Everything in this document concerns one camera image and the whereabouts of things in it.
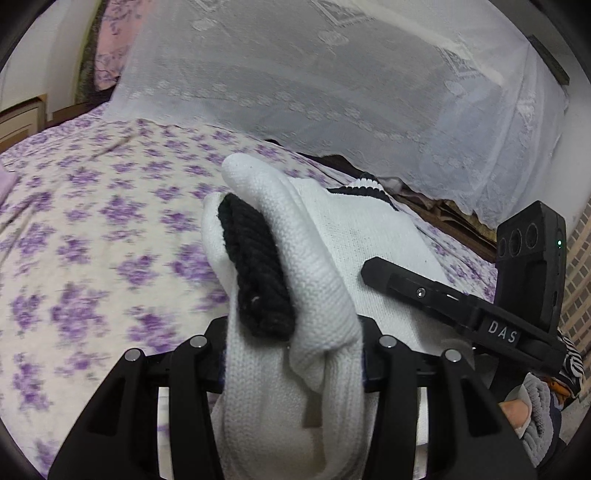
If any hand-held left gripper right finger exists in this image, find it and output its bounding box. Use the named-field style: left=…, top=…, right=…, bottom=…
left=358, top=316, right=539, bottom=480

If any person's right hand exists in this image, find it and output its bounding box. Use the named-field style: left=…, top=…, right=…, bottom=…
left=499, top=371, right=564, bottom=468

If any white lace cover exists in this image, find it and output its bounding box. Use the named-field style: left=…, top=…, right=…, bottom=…
left=108, top=0, right=571, bottom=229

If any zebra striped cloth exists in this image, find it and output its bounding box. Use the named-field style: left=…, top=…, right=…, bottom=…
left=556, top=330, right=589, bottom=407

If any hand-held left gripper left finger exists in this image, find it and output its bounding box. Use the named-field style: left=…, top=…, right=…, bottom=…
left=48, top=318, right=229, bottom=480

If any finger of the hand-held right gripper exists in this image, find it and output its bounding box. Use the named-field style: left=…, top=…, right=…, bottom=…
left=361, top=257, right=481, bottom=324

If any purple floral bedsheet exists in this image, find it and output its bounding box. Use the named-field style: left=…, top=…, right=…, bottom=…
left=0, top=104, right=499, bottom=480

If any white black-striped knit sweater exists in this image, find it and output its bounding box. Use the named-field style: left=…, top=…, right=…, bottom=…
left=201, top=154, right=455, bottom=480

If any black cloth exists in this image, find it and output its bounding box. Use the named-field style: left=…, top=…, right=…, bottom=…
left=305, top=154, right=365, bottom=178

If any wooden nightstand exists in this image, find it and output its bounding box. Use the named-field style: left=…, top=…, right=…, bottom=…
left=0, top=95, right=49, bottom=153

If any pink floral pillow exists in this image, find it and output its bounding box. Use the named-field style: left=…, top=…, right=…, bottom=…
left=92, top=0, right=153, bottom=93

